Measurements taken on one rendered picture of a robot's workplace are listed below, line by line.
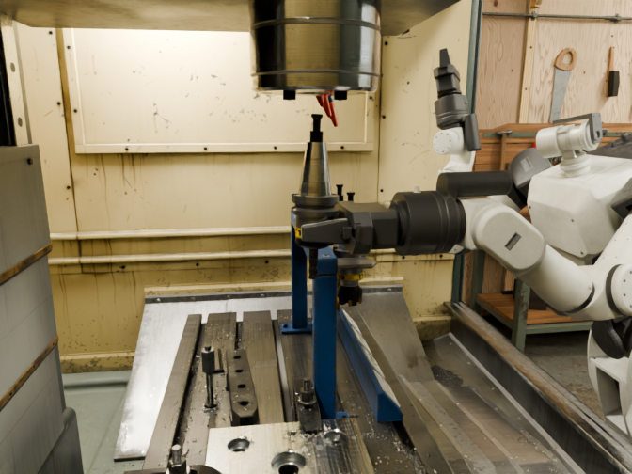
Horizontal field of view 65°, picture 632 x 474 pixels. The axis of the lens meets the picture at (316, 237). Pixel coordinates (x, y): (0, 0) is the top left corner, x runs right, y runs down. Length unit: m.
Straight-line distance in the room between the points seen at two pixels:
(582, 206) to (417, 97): 0.77
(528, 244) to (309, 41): 0.39
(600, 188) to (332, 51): 0.73
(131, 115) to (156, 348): 0.72
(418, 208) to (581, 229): 0.57
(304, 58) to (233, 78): 1.08
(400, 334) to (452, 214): 1.04
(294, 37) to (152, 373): 1.20
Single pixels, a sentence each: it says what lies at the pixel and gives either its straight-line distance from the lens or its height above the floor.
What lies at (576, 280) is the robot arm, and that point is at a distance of 0.83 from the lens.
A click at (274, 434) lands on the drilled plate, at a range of 0.82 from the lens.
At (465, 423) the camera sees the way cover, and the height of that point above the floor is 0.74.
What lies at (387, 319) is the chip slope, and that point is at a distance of 1.73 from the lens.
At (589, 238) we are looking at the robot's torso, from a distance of 1.18.
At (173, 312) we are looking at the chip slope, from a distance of 1.74.
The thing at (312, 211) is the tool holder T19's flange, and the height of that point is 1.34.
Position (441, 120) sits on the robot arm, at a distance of 1.42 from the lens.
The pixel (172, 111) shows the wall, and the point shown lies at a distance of 1.66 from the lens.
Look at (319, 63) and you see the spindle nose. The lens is 0.58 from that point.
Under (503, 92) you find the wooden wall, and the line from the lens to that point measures 3.77.
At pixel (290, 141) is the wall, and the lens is 1.66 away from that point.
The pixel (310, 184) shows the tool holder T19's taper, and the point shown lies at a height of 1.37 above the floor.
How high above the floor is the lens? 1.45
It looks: 13 degrees down
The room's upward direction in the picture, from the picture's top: straight up
